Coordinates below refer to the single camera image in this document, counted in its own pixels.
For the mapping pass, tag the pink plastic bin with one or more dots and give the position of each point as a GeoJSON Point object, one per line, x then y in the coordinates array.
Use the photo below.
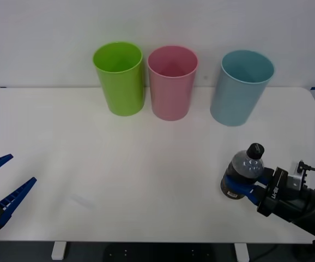
{"type": "Point", "coordinates": [169, 98]}

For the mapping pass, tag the pale blue plastic bin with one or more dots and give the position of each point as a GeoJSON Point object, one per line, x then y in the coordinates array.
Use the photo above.
{"type": "Point", "coordinates": [233, 101]}

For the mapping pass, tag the dark bottle with black cap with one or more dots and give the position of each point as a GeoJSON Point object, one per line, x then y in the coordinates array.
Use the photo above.
{"type": "Point", "coordinates": [244, 166]}

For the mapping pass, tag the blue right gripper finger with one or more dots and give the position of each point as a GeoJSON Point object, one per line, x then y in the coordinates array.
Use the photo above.
{"type": "Point", "coordinates": [267, 174]}
{"type": "Point", "coordinates": [243, 188]}

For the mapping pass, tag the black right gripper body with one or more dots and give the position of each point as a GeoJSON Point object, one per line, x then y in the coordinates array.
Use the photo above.
{"type": "Point", "coordinates": [278, 199]}

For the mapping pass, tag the green plastic bin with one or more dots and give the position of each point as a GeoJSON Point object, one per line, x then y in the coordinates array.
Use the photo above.
{"type": "Point", "coordinates": [122, 92]}

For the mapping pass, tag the white table leg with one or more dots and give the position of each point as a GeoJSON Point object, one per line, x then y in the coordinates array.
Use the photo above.
{"type": "Point", "coordinates": [241, 252]}
{"type": "Point", "coordinates": [58, 250]}

